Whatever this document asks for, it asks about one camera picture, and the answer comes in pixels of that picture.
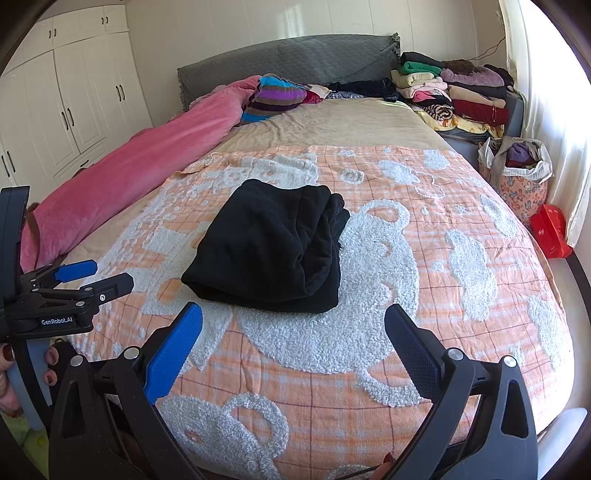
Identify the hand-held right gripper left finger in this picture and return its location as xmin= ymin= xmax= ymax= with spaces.
xmin=48 ymin=301 xmax=206 ymax=480

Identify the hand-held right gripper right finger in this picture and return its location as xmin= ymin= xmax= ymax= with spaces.
xmin=384 ymin=303 xmax=539 ymax=480

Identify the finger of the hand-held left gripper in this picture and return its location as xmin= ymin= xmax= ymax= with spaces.
xmin=21 ymin=259 xmax=99 ymax=291
xmin=34 ymin=272 xmax=134 ymax=312

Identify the black sweater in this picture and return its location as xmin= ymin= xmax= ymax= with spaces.
xmin=181 ymin=178 xmax=351 ymax=315

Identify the floral bag with clothes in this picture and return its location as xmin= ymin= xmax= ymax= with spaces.
xmin=478 ymin=136 xmax=553 ymax=227

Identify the pile of folded clothes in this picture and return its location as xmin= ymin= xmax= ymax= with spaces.
xmin=390 ymin=52 xmax=515 ymax=139

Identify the dark clothes heap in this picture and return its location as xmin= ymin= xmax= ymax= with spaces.
xmin=328 ymin=78 xmax=400 ymax=100

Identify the person's left hand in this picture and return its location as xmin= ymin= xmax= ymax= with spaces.
xmin=0 ymin=342 xmax=61 ymax=416

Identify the pink plush blanket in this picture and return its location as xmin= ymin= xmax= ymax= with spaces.
xmin=18 ymin=75 xmax=264 ymax=273

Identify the orange checked bear blanket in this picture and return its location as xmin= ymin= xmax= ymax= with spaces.
xmin=60 ymin=145 xmax=575 ymax=480

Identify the white wardrobe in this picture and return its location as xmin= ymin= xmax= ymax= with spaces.
xmin=0 ymin=4 xmax=155 ymax=195

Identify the red bag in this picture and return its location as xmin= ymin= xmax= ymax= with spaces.
xmin=530 ymin=204 xmax=574 ymax=259

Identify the beige bed sheet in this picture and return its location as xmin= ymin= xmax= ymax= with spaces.
xmin=60 ymin=97 xmax=455 ymax=259

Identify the colourful striped pillow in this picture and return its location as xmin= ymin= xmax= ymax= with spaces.
xmin=240 ymin=74 xmax=308 ymax=125

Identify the white curtain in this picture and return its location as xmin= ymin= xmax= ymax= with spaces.
xmin=499 ymin=0 xmax=591 ymax=250

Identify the grey quilted headboard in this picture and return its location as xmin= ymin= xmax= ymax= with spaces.
xmin=177 ymin=33 xmax=402 ymax=112

